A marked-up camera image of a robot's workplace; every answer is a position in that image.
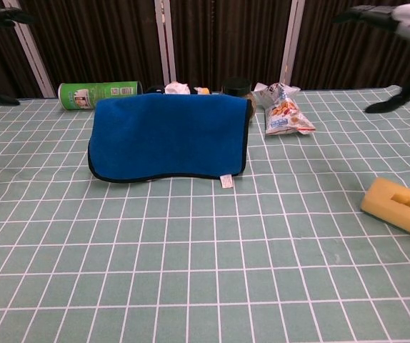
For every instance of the blue towel black trim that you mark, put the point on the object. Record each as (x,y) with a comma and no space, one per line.
(169,135)

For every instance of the dark pleated curtain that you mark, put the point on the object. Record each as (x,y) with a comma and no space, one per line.
(101,35)

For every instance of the green cylindrical chips can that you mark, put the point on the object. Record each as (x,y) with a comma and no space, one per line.
(80,96)

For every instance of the white plastic snack bag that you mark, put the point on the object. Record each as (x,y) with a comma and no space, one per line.
(283,114)

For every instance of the yellow sponge block with slot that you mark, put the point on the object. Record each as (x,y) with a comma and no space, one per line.
(376,200)

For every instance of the black and white plush doll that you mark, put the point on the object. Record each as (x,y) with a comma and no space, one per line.
(176,88)

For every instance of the glass jar with black lid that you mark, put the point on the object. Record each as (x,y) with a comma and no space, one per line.
(235,87)

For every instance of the green tiled tablecloth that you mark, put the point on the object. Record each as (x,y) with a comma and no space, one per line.
(262,268)

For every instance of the white aluminium frame post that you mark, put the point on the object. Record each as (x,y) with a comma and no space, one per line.
(292,43)
(33,57)
(164,43)

